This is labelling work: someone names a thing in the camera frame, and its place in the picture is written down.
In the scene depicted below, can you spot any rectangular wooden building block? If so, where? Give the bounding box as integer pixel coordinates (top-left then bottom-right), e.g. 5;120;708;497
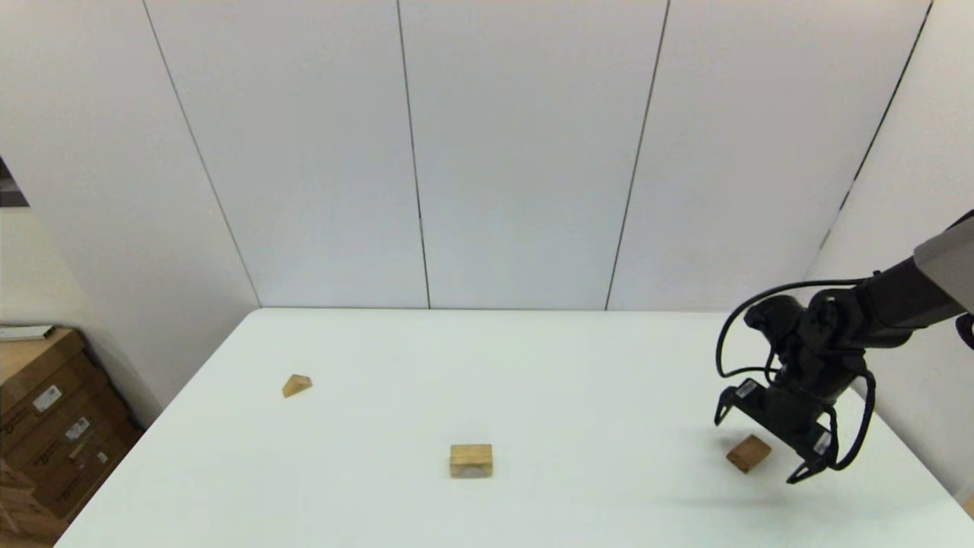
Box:
726;435;772;474

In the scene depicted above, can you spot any labelled brown cardboard box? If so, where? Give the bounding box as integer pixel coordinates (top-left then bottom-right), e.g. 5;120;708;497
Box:
0;329;103;438
0;373;126;482
23;415;147;526

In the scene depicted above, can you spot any small flat cardboard stack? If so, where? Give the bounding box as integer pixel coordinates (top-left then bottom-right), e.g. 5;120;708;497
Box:
0;457;50;545

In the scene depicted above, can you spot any arched wooden building block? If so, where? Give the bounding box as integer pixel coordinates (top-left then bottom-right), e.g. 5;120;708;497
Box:
449;444;494;480

